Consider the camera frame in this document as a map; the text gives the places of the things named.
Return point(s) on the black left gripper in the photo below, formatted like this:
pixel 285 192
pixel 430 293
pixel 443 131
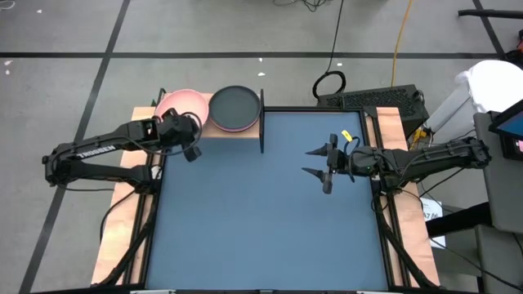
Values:
pixel 180 130

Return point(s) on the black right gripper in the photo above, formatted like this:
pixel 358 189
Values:
pixel 347 163

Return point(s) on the salmon pink round plate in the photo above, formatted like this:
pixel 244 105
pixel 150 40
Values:
pixel 184 100

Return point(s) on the purple round plate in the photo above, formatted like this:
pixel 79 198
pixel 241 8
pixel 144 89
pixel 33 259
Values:
pixel 229 130

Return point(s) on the dark grey round plate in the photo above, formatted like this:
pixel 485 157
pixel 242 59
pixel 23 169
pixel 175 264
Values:
pixel 234 107

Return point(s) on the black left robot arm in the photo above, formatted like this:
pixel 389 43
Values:
pixel 98 152

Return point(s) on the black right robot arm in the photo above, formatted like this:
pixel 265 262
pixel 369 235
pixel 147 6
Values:
pixel 429 159

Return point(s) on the black computer case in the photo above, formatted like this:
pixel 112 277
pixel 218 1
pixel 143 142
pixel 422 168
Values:
pixel 376 102

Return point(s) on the light wooden side panel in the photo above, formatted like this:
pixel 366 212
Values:
pixel 408 222
pixel 120 228

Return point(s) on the white printed paper sheet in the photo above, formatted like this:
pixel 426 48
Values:
pixel 433 210

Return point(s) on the black metal floor beam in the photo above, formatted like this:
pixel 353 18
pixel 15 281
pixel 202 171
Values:
pixel 457 220

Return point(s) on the grey equipment cart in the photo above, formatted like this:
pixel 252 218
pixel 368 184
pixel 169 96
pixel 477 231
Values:
pixel 502 192

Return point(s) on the white trash bin with liner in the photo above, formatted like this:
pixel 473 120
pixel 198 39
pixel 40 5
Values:
pixel 490 85

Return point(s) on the black touchscreen monitor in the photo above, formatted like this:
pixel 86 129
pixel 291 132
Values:
pixel 510 126

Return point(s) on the black metal bar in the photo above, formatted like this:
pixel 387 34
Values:
pixel 490 14

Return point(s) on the wooden shelf with black frame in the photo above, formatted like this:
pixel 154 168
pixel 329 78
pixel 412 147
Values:
pixel 249 134

